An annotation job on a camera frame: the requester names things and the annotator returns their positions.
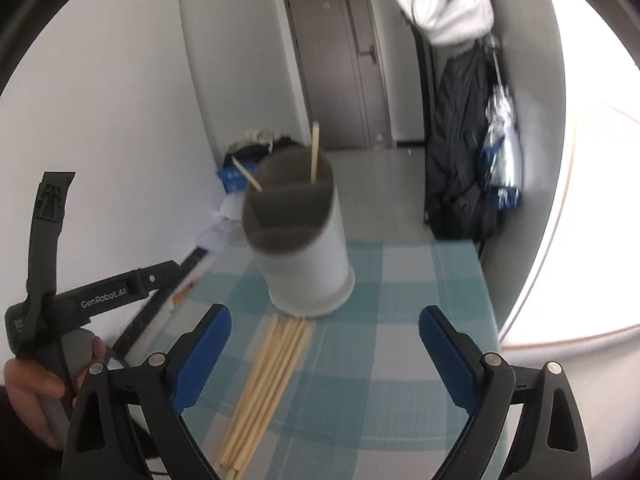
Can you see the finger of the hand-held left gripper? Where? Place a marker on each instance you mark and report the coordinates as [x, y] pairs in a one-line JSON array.
[[47, 230]]

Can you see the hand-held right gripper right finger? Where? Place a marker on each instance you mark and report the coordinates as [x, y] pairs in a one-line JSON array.
[[446, 357]]

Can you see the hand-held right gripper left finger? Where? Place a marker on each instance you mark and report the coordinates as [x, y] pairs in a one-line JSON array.
[[202, 357]]

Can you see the pile of wooden chopsticks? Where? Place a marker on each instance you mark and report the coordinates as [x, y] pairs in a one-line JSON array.
[[265, 385]]

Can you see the white utensil holder grey inside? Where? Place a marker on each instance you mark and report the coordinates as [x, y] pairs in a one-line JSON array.
[[305, 260]]

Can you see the wooden chopstick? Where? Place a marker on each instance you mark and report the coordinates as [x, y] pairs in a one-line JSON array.
[[247, 175], [315, 152]]

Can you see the person's left forearm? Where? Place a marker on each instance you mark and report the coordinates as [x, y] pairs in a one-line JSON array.
[[20, 445]]

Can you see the person's left hand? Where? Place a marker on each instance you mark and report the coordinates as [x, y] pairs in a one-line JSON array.
[[30, 385]]

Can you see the teal checked tablecloth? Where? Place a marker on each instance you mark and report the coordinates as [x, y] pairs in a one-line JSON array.
[[370, 360]]

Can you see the white plastic bag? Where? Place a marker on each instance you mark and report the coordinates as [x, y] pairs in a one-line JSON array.
[[222, 225]]

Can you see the blue cardboard box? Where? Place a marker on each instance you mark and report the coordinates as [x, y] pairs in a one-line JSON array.
[[231, 180]]

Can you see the black hanging jacket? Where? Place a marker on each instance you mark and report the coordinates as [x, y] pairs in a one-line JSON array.
[[457, 160]]

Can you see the black bag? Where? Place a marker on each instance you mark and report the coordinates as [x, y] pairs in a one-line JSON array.
[[260, 150]]

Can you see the silver folded umbrella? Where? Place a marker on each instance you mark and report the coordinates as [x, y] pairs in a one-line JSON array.
[[502, 150]]

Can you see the grey door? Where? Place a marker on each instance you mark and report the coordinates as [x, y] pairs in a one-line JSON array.
[[335, 60]]

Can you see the white hanging garment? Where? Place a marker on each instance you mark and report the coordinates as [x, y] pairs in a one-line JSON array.
[[445, 0]]

